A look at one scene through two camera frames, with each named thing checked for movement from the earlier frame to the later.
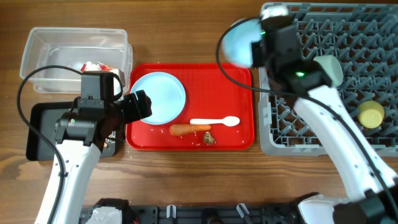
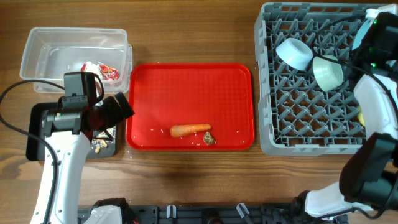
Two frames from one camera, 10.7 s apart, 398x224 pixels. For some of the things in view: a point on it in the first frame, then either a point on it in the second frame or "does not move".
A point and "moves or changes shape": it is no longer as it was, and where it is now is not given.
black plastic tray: x=43 y=116 does not move
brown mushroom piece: x=208 y=139 does not move
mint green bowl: x=333 y=68 does not move
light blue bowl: x=236 y=46 moves or changes shape
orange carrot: x=184 y=129 does not move
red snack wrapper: x=102 y=67 -> x=108 y=73
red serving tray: x=219 y=113 does not move
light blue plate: x=166 y=94 -> x=361 y=32
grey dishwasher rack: x=363 y=37 does not move
